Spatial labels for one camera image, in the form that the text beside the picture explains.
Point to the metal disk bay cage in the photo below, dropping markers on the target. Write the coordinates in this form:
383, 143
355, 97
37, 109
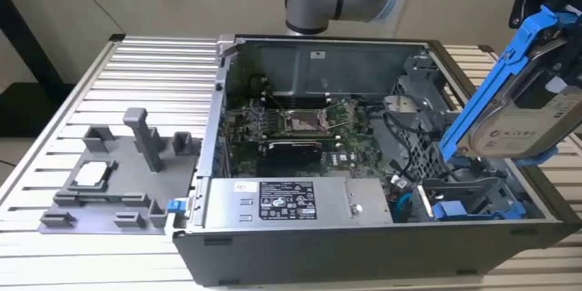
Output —
418, 148

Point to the dark grey fan shroud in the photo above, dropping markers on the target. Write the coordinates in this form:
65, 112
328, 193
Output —
291, 69

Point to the green motherboard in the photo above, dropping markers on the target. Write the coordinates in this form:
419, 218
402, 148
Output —
359, 154

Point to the black RAM slots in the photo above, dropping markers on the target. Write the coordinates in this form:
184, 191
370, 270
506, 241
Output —
300, 102

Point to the CPU socket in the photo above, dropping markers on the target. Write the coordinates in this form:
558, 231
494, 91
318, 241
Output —
302, 122

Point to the thin locking lever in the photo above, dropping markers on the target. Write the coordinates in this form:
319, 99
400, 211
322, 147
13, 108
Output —
275, 103

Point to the black graphics card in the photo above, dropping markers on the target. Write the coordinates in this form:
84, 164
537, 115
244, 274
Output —
292, 154

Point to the dark grey PC case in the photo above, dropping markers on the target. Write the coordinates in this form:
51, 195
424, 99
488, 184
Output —
318, 257

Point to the silver power supply unit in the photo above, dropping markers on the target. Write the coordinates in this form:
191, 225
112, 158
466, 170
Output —
227, 202

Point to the blue case latch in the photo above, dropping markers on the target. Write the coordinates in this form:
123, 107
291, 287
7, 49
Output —
173, 206

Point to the grey parts rack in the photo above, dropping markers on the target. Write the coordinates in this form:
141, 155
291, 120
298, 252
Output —
123, 182

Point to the silver CPU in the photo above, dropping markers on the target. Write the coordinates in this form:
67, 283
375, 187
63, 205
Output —
92, 172

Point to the silver metal bracket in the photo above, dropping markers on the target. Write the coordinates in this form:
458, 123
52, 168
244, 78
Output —
402, 103

